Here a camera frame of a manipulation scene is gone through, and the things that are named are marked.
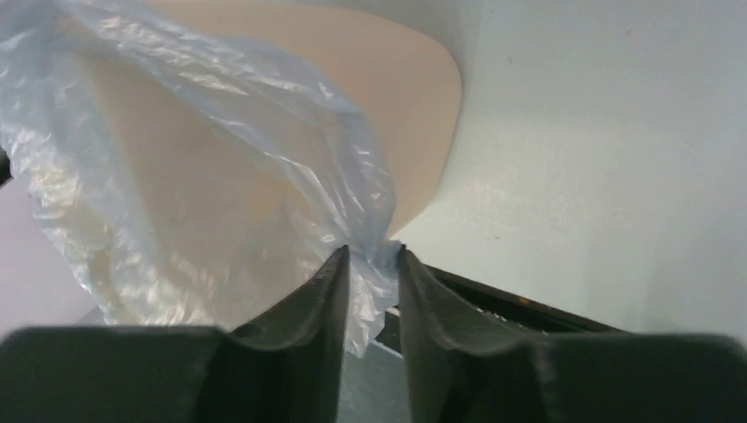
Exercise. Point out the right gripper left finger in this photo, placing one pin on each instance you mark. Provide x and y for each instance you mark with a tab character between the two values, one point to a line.
284	365

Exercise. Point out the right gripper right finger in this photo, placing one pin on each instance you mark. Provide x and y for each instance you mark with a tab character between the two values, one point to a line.
464	365

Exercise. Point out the blue plastic trash bag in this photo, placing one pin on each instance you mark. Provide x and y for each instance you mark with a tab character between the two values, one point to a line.
62	150

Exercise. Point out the beige trash bin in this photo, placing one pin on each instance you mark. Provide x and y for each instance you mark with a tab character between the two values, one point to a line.
379	99

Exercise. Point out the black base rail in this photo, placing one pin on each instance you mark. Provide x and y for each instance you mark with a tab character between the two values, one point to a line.
502	309

